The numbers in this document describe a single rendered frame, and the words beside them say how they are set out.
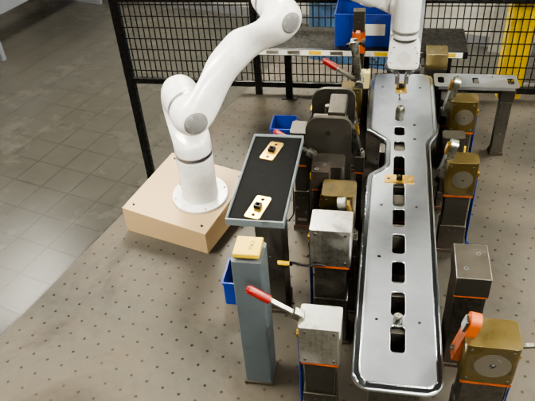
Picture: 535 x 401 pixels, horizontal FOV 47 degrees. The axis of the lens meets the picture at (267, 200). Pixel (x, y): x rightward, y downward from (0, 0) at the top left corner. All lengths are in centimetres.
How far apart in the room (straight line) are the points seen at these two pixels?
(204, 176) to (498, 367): 107
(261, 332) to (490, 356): 52
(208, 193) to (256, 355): 66
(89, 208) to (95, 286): 154
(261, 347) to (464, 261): 53
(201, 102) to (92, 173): 207
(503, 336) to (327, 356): 36
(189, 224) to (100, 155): 199
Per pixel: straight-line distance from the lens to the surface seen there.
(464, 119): 216
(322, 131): 175
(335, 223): 148
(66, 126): 434
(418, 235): 164
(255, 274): 137
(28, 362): 189
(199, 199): 205
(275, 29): 175
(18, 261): 334
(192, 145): 192
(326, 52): 250
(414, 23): 205
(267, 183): 153
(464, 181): 187
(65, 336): 191
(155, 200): 213
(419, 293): 149
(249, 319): 149
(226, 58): 181
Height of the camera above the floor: 208
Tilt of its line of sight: 38 degrees down
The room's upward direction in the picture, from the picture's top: 4 degrees counter-clockwise
